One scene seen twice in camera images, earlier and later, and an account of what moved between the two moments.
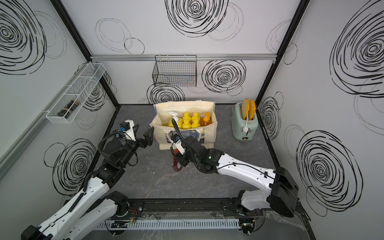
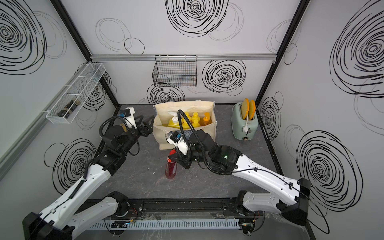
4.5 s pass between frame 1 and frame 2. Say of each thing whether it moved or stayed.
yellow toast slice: stayed
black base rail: stayed
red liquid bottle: moved
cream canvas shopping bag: stayed
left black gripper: moved
